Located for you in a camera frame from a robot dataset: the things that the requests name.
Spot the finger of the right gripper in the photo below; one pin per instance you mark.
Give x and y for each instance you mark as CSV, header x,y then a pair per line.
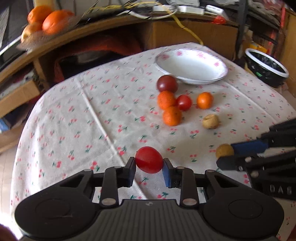
x,y
279,135
255,162

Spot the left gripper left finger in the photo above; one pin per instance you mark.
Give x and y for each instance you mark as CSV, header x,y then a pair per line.
x,y
115,178

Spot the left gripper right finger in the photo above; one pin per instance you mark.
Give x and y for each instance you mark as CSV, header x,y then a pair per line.
x,y
183,179

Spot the bright red tomato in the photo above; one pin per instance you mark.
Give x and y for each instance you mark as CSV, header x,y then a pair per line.
x,y
149,160

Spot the beige wrinkled small fruit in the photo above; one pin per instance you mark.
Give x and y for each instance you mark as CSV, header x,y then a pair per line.
x,y
210,121

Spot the orange mandarin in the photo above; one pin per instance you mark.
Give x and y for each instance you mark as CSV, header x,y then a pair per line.
x,y
205,100
166,99
172,116

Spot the small red tomato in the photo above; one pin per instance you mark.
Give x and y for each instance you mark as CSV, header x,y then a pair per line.
x,y
184,102

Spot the dark red plum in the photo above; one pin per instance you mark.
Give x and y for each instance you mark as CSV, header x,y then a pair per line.
x,y
167,83

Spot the black bag trash bin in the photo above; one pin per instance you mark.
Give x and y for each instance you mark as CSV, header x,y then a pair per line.
x,y
266,68

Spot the cherry print tablecloth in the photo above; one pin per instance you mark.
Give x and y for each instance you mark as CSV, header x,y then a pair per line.
x,y
101,117

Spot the white floral plate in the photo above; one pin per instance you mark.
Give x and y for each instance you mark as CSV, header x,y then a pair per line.
x,y
190,66

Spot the red bag under desk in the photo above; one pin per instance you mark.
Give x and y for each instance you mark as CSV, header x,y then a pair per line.
x,y
92,48

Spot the red plastic bag on desk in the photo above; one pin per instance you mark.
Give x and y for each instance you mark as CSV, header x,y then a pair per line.
x,y
219,20

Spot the white small device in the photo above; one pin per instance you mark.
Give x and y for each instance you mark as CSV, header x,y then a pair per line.
x,y
214,9

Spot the wooden curved desk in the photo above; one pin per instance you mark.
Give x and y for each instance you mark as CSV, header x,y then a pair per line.
x,y
149,35

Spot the white power adapter box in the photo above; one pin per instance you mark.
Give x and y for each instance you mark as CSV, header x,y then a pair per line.
x,y
191,10

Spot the glass fruit bowl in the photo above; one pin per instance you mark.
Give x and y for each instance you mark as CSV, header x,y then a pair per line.
x,y
39,38

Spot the orange in bowl front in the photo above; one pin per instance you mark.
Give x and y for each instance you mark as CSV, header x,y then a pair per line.
x,y
56,21

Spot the orange in bowl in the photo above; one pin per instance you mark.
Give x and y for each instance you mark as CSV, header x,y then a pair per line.
x,y
56,21
39,14

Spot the yellow apple in bowl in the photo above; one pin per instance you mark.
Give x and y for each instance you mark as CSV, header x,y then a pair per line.
x,y
31,29

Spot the orange in bowl top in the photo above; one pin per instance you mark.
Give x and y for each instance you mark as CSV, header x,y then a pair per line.
x,y
39,14

